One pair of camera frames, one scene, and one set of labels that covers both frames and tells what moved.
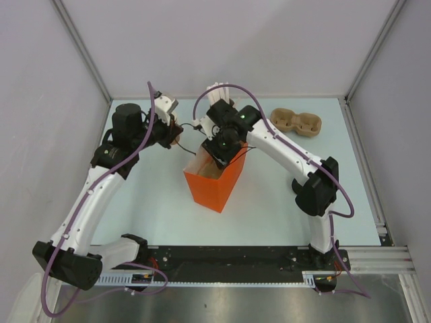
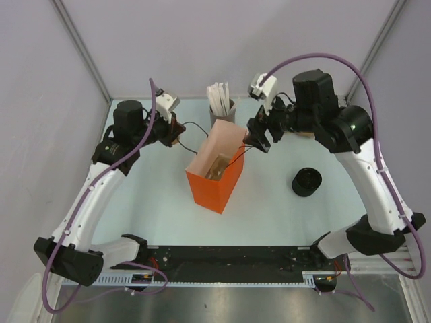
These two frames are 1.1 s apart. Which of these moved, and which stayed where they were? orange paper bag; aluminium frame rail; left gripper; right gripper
Moved: right gripper
Stayed: orange paper bag; left gripper; aluminium frame rail
